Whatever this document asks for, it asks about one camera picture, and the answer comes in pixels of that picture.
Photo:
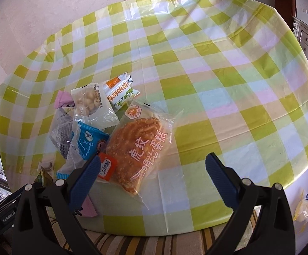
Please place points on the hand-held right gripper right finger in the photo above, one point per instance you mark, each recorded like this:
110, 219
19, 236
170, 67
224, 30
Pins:
219, 178

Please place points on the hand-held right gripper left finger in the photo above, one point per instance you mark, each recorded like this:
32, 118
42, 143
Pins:
87, 180

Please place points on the pink snack packet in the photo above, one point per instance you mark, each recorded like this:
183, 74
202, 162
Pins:
63, 99
90, 208

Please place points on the dark cake blue-edged packet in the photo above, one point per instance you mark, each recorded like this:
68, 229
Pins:
61, 135
86, 140

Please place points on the small green packet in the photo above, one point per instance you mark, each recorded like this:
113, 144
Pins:
45, 176

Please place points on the orange striped cake packet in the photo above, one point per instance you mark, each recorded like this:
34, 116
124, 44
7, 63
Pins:
135, 148

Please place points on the white round biscuit packet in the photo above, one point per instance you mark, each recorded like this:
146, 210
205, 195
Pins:
90, 103

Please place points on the green and white packet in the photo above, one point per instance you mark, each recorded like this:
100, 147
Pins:
119, 90

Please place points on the pale yellow packet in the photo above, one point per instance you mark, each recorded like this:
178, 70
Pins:
304, 207

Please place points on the striped beige sofa cover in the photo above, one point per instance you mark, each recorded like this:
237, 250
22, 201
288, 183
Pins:
156, 244

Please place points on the green checkered plastic tablecloth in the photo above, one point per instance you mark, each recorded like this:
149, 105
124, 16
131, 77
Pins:
196, 71

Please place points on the dark wooden door frame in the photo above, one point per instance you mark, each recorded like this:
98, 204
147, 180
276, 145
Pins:
286, 5

